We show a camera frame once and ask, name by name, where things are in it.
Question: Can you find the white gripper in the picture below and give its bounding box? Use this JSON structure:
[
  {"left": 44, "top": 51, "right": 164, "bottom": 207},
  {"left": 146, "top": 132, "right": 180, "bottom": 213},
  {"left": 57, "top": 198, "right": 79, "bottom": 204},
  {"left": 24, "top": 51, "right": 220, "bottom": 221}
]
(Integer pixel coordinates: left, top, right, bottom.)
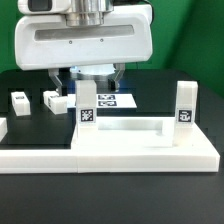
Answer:
[{"left": 14, "top": 4, "right": 153, "bottom": 96}]

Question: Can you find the white desk tabletop tray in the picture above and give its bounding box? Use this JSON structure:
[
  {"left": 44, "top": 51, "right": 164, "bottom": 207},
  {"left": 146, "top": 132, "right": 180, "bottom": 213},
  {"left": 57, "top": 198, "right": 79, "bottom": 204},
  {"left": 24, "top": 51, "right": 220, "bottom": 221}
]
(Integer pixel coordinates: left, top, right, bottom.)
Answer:
[{"left": 71, "top": 117, "right": 220, "bottom": 172}]

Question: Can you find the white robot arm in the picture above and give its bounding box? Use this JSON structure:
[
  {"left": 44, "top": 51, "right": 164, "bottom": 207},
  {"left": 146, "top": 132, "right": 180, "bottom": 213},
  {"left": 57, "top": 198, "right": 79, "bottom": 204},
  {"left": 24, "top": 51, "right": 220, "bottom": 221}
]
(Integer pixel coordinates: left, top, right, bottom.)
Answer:
[{"left": 15, "top": 0, "right": 153, "bottom": 91}]

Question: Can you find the fiducial marker sheet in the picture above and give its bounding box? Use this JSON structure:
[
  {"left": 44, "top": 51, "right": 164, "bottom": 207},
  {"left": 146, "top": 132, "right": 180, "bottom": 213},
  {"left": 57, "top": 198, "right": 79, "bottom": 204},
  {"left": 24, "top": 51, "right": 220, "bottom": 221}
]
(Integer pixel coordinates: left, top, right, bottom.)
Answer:
[{"left": 66, "top": 93, "right": 138, "bottom": 109}]

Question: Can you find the white block at left edge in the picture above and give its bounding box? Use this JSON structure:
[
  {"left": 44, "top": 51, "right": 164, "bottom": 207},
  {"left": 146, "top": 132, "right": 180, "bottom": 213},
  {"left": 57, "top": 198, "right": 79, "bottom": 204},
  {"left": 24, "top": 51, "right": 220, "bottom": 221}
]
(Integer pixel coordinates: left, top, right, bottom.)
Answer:
[{"left": 0, "top": 118, "right": 8, "bottom": 142}]

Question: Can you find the white L-shaped fence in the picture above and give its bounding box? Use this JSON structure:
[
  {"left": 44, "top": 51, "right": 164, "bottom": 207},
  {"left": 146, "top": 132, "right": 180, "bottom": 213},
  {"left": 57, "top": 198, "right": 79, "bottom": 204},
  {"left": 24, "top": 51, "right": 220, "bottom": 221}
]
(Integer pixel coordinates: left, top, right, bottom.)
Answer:
[{"left": 0, "top": 150, "right": 78, "bottom": 174}]

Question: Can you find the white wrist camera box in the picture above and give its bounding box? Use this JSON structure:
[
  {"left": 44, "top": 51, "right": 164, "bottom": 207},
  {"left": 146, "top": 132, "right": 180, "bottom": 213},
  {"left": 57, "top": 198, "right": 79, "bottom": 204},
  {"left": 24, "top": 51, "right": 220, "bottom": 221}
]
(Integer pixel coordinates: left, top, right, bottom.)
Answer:
[{"left": 17, "top": 0, "right": 71, "bottom": 15}]

